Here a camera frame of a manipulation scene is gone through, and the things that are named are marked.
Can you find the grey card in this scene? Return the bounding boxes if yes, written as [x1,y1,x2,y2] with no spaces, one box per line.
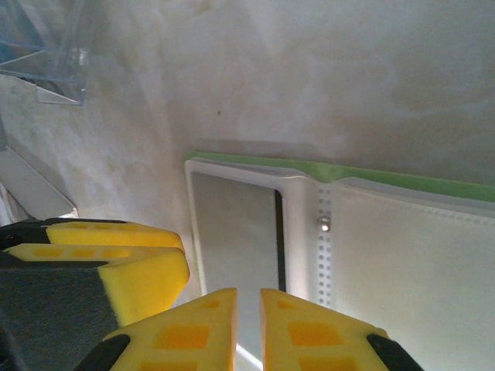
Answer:
[192,171,288,297]

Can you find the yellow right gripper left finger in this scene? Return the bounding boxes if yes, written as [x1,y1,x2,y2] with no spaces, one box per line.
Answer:
[76,287,238,371]

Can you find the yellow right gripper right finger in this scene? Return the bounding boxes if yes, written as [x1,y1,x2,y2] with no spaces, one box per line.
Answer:
[258,288,427,371]

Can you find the green card holder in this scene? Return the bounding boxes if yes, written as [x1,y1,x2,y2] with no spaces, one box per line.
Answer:
[183,149,495,371]

